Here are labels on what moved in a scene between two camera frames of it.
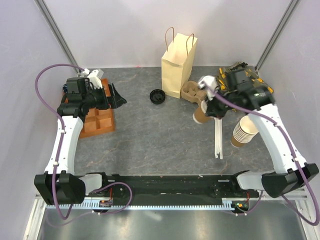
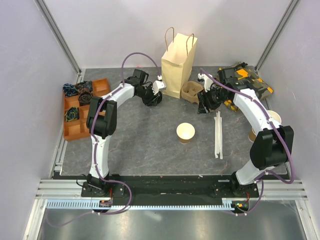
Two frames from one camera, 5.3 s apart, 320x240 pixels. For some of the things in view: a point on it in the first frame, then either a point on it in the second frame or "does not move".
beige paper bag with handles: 177,62 does not move
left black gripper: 116,100 → 151,102
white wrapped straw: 217,137 does not move
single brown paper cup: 200,117 → 185,132
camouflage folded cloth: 222,76 does not move
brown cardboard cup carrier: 191,90 does not move
